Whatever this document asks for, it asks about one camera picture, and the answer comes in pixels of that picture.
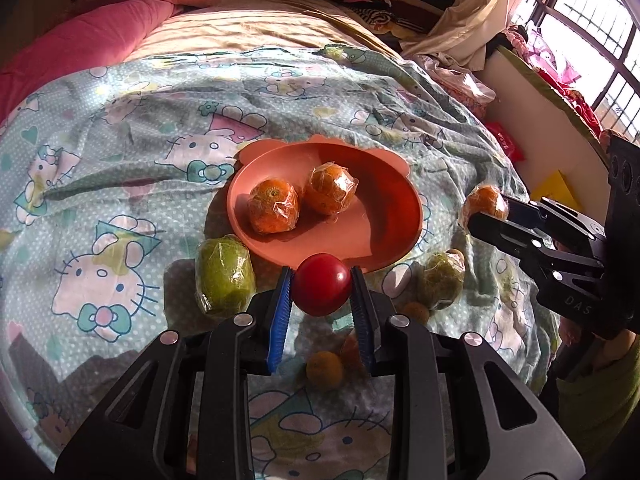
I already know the red packet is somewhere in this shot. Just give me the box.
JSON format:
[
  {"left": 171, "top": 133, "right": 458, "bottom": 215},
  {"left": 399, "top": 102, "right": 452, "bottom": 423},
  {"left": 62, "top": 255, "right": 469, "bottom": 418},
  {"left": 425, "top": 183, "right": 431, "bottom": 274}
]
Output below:
[{"left": 485, "top": 121, "right": 526, "bottom": 161}]

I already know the red tomato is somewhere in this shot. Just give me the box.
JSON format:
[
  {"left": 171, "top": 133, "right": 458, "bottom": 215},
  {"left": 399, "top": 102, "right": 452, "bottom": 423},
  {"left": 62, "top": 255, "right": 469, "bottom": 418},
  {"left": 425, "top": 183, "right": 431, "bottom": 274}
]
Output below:
[{"left": 292, "top": 253, "right": 352, "bottom": 317}]

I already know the yellow card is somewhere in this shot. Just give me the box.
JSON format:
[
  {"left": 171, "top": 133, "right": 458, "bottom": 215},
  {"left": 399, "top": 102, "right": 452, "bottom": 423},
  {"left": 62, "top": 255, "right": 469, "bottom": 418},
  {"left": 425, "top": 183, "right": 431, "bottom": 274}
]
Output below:
[{"left": 531, "top": 170, "right": 583, "bottom": 206}]

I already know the beige curtain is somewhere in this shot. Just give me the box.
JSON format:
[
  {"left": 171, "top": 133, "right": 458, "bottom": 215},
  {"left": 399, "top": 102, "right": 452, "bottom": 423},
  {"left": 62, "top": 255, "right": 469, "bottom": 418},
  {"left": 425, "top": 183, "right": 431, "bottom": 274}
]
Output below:
[{"left": 400, "top": 0, "right": 531, "bottom": 68}]

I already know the beige striped bed sheet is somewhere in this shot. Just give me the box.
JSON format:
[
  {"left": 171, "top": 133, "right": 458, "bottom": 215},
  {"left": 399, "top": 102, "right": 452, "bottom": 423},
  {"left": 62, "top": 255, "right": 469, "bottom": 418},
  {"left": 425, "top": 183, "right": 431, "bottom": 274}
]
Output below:
[{"left": 125, "top": 0, "right": 401, "bottom": 61}]

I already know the barred window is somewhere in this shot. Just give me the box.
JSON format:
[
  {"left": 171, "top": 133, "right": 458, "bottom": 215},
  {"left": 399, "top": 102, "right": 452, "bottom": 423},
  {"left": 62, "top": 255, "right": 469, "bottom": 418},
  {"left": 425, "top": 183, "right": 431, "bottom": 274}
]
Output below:
[{"left": 525, "top": 0, "right": 640, "bottom": 141}]

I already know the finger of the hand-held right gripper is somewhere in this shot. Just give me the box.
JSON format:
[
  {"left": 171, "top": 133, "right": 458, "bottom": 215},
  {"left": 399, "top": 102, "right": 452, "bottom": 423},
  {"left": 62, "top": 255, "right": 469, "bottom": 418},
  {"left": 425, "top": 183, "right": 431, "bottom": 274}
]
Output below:
[
  {"left": 502, "top": 195, "right": 608, "bottom": 242},
  {"left": 467, "top": 211, "right": 606, "bottom": 281}
]

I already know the plastic-wrapped orange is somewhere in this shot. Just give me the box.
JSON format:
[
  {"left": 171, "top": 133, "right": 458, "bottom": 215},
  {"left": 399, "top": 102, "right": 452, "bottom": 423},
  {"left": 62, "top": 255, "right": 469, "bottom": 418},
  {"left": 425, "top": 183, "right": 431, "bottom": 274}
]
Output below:
[
  {"left": 305, "top": 162, "right": 359, "bottom": 216},
  {"left": 247, "top": 179, "right": 301, "bottom": 235},
  {"left": 459, "top": 185, "right": 510, "bottom": 233},
  {"left": 340, "top": 330, "right": 363, "bottom": 371}
]

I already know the person's right hand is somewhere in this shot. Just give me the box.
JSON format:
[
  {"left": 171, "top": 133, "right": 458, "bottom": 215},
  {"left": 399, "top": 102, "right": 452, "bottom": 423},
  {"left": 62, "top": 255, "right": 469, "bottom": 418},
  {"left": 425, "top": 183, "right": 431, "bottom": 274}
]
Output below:
[{"left": 600, "top": 330, "right": 640, "bottom": 368}]

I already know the pink quilt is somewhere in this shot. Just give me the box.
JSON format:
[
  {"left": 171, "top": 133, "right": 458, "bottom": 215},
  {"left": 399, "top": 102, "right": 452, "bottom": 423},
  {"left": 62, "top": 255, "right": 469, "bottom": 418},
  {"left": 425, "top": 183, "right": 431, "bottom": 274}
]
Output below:
[{"left": 0, "top": 0, "right": 224, "bottom": 126}]

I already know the light green fruit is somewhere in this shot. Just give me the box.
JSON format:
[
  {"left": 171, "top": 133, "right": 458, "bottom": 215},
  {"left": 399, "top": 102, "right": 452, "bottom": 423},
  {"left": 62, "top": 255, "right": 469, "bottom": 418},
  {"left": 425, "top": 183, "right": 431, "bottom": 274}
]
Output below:
[{"left": 195, "top": 235, "right": 257, "bottom": 317}]

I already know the orange eared plate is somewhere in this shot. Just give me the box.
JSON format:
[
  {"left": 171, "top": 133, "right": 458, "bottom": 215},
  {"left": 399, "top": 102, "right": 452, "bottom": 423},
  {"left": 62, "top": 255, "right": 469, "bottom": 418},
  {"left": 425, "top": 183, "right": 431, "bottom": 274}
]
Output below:
[{"left": 226, "top": 135, "right": 426, "bottom": 273}]

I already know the pink floral cloth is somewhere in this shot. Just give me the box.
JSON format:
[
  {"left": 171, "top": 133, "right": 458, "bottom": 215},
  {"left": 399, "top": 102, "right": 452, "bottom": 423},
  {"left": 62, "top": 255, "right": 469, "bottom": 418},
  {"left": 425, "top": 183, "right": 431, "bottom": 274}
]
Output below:
[{"left": 415, "top": 55, "right": 496, "bottom": 116}]

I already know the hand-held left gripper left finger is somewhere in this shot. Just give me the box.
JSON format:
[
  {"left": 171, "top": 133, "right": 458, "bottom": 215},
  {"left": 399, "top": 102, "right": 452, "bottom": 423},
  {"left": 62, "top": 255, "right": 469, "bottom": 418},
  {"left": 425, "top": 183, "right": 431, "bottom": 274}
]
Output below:
[{"left": 55, "top": 266, "right": 293, "bottom": 480}]

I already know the pink clothes heap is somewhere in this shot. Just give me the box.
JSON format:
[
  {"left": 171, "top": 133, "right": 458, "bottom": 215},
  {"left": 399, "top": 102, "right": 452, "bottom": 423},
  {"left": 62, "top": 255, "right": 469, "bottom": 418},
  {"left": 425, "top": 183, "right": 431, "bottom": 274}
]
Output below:
[{"left": 505, "top": 25, "right": 606, "bottom": 136}]

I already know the white cabinet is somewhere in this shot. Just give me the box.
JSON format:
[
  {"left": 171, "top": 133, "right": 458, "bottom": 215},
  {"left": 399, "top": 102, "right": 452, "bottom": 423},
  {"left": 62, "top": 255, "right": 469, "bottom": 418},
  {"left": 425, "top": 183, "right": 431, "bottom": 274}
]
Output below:
[{"left": 475, "top": 45, "right": 611, "bottom": 196}]

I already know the dark green fruit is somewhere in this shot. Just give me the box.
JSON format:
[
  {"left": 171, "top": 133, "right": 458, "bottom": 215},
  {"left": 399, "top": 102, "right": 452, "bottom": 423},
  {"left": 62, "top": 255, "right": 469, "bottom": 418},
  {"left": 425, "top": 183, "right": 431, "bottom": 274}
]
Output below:
[{"left": 417, "top": 250, "right": 467, "bottom": 310}]

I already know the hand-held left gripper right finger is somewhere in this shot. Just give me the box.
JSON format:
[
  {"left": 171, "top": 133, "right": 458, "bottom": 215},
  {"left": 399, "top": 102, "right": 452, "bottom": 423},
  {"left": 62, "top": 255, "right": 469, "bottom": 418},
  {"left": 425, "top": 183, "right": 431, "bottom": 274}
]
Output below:
[{"left": 350, "top": 265, "right": 586, "bottom": 480}]

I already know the cartoon cat printed blanket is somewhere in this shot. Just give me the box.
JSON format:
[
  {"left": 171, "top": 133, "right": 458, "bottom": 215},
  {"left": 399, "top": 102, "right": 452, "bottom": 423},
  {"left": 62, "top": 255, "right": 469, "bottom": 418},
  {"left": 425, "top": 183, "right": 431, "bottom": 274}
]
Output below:
[{"left": 0, "top": 45, "right": 561, "bottom": 480}]

